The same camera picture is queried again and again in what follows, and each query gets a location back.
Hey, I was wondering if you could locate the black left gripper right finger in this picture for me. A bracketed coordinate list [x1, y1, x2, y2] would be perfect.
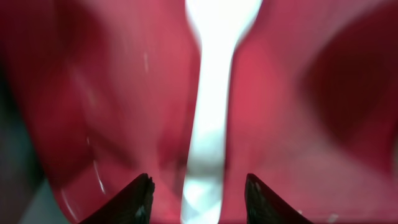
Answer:
[244, 173, 313, 224]

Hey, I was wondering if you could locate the red plastic tray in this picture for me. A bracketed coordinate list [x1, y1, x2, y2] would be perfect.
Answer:
[1, 1, 397, 223]

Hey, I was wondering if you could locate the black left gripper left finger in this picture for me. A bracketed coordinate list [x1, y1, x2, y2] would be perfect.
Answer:
[80, 173, 155, 224]

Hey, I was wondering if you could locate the white plastic fork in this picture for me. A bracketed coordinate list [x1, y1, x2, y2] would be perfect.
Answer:
[180, 0, 262, 224]

